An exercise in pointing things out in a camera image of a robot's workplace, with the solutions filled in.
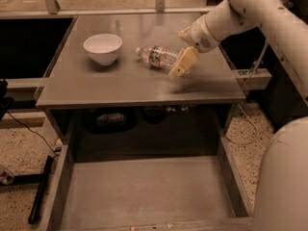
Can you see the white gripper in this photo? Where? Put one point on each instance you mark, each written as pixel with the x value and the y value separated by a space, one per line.
pixel 199 36

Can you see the clear plastic water bottle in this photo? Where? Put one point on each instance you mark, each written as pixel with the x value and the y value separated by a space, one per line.
pixel 158 56

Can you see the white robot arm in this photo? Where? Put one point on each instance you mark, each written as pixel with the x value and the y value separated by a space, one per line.
pixel 281 202

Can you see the grey cabinet with flat top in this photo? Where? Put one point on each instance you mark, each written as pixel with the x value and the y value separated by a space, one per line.
pixel 196 104

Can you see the open grey top drawer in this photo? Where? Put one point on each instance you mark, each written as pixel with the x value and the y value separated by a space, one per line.
pixel 105 183

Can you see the dark round container inside cabinet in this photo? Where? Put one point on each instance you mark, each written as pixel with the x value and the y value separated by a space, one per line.
pixel 153 115

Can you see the white ceramic bowl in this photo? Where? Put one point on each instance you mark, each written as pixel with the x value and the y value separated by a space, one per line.
pixel 104 49

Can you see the black tray inside cabinet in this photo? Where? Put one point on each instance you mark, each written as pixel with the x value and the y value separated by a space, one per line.
pixel 109 120

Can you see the black device at left edge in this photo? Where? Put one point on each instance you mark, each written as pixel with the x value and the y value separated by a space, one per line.
pixel 5 102

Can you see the black bar on floor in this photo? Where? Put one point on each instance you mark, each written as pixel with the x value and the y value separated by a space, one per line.
pixel 42 183

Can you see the clear object at left floor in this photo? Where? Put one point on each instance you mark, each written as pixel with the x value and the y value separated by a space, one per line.
pixel 6 177

